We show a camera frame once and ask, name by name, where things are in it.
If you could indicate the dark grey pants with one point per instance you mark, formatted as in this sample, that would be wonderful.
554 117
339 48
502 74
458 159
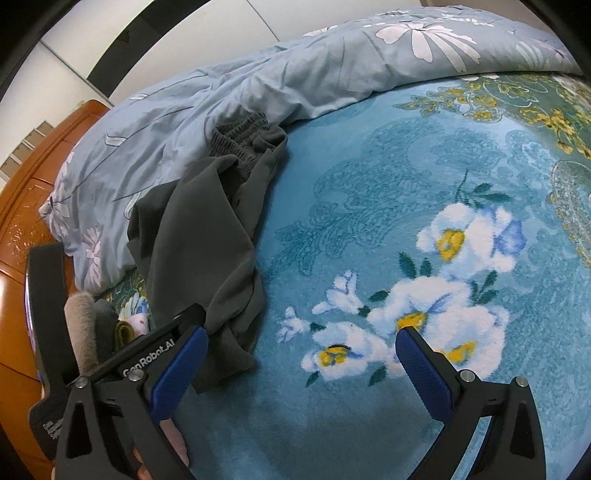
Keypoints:
198 240

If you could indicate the olive green cloth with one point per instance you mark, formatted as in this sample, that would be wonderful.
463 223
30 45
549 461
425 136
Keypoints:
123 333

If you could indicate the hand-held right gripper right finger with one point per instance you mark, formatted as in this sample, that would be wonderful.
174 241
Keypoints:
425 369

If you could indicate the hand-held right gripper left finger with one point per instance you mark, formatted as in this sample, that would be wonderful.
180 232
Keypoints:
180 369

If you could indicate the light blue floral duvet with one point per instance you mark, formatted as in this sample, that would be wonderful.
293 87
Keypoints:
240 87

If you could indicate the small grey cloth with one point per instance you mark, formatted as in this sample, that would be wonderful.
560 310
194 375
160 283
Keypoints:
105 323

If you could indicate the carved wooden bed board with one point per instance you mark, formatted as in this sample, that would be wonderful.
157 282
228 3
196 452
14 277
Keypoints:
32 203

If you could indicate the teal floral plush blanket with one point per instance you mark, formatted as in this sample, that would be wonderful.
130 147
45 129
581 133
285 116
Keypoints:
369 194

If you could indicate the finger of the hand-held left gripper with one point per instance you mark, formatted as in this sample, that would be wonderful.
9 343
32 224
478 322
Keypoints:
147 350

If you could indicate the beige fuzzy cloth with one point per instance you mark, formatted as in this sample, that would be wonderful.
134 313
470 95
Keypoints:
82 327

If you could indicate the pink and white cloth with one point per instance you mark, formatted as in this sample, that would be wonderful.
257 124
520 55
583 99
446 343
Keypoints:
138 326

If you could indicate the white and black wardrobe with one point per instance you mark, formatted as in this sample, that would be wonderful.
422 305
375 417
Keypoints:
138 32

